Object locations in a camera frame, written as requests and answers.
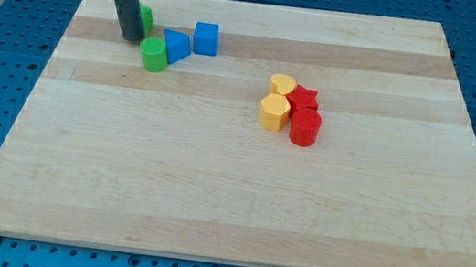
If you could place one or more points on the green cylinder block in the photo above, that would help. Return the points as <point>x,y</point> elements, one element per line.
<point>154,57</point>

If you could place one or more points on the blue triangle block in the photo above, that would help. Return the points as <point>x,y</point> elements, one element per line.
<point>178,45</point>

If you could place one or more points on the blue cube block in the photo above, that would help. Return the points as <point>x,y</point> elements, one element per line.
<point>206,38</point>

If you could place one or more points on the green block behind rod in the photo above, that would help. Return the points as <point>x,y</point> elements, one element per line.
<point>147,17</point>

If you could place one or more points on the light wooden board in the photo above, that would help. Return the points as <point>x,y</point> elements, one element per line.
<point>107,155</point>

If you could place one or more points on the yellow heart block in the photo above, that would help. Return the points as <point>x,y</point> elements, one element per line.
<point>282,84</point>

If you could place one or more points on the yellow hexagon block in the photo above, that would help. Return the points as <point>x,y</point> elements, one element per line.
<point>274,112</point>

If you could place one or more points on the red star block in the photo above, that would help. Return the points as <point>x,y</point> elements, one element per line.
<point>301,98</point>

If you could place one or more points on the red cylinder block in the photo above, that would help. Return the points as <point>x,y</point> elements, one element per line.
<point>305,126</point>

